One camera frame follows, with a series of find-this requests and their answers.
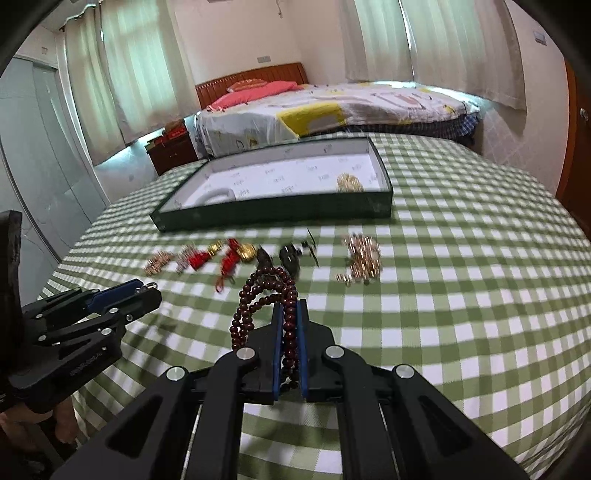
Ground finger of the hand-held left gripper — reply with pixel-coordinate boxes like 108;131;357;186
34;284;163;348
24;279;145;325

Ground thin dark hairpin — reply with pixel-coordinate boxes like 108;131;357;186
302;228;322;268

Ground dark hair clips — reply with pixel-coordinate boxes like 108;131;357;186
229;266;301;396

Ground bed with patterned sheet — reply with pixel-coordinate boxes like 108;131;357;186
191;80;483;160

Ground gold chain jewelry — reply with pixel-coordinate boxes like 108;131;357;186
336;172;365;193

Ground rose gold bracelet pile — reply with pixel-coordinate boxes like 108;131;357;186
335;234;384;285

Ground black hair clip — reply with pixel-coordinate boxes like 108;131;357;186
279;244;302;278

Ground white display tray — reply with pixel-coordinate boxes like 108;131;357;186
150;135;394;232

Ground green checked tablecloth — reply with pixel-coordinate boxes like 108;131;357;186
34;131;591;480

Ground rose gold chain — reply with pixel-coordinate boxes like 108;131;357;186
144;251;175;277

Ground white bangle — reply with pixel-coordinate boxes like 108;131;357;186
194;186;236;206

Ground wooden headboard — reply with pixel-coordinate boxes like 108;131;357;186
195;62;309;109

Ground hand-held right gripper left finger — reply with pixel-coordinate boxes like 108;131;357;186
60;302;284;480

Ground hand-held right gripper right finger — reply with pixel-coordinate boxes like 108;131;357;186
297;299;532;480

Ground frosted glass wardrobe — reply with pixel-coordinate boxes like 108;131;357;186
0;53;110;273

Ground pale green curtain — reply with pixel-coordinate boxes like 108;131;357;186
55;0;182;168
339;0;528;112

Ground dark wooden nightstand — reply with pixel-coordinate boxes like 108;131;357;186
145;131;200;176

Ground red knot gold pendant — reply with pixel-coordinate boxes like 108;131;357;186
216;239;258;292

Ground red knot ornament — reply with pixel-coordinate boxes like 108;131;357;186
175;242;221;274

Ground brown wooden door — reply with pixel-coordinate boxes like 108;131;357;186
554;60;591;223

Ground person's left hand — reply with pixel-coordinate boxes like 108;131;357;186
0;398;78;457

